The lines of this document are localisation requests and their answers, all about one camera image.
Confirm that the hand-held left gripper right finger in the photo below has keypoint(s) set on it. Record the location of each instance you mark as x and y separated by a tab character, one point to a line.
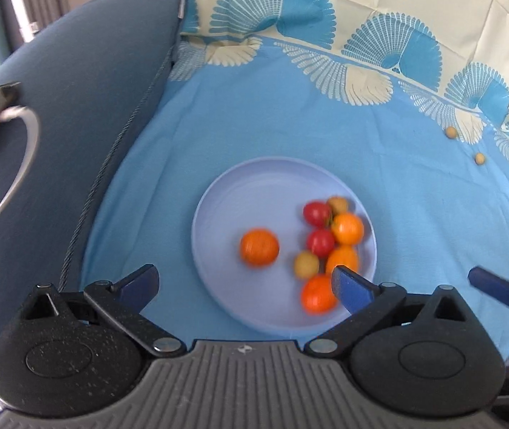
350	289

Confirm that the small tan round fruit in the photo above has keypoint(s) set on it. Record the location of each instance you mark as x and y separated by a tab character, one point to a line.
339	204
451	132
479	158

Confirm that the golden brown round fruit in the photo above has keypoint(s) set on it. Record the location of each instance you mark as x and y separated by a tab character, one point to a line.
306	264

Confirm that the small orange tomato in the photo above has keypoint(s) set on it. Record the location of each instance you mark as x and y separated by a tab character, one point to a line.
317	295
347	229
343	259

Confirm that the orange mandarin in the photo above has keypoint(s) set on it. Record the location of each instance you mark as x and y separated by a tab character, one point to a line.
259	247

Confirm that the pale blue round plate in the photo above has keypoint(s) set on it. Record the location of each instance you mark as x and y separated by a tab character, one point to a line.
223	241

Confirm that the red cherry tomato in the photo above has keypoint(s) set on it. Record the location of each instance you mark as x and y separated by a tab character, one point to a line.
317	214
321	242

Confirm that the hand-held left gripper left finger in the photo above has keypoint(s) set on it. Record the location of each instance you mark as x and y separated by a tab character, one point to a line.
140	283

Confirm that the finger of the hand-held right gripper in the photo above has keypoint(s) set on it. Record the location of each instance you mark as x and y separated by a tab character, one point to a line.
493	285

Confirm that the blue cream patterned sheet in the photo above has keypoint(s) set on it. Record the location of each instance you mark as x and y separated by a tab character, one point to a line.
303	111

